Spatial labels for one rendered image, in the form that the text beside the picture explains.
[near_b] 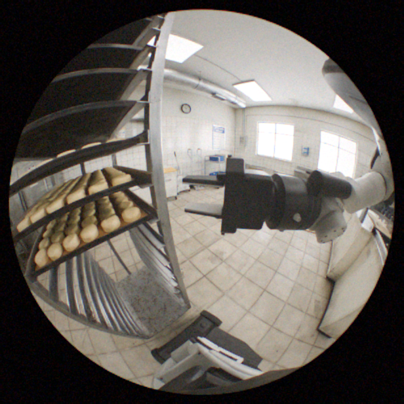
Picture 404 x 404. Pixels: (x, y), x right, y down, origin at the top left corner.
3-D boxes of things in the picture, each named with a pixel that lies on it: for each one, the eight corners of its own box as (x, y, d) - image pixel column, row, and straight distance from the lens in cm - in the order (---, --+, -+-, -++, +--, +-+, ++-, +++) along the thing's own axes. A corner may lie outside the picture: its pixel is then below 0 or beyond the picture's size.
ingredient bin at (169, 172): (158, 206, 269) (153, 172, 245) (151, 197, 326) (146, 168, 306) (179, 199, 286) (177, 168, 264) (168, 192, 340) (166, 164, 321)
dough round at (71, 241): (80, 247, 33) (76, 240, 32) (65, 254, 35) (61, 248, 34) (80, 236, 37) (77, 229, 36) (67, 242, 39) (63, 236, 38)
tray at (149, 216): (153, 218, 31) (152, 213, 30) (33, 278, 42) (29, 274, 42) (114, 181, 87) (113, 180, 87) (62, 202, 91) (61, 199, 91)
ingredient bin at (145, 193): (131, 216, 259) (121, 179, 234) (127, 204, 317) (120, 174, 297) (154, 208, 266) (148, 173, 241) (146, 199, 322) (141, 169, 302)
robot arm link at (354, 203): (299, 199, 31) (340, 187, 37) (310, 233, 27) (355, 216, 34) (300, 178, 27) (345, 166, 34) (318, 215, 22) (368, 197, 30)
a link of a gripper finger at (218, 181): (187, 179, 20) (225, 181, 19) (180, 185, 17) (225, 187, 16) (187, 170, 20) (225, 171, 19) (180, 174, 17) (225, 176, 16)
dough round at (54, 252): (50, 263, 38) (44, 257, 37) (53, 250, 42) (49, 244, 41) (61, 258, 35) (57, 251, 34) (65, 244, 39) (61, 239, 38)
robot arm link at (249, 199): (222, 216, 25) (274, 220, 28) (218, 250, 18) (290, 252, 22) (225, 153, 21) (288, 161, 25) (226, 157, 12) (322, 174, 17)
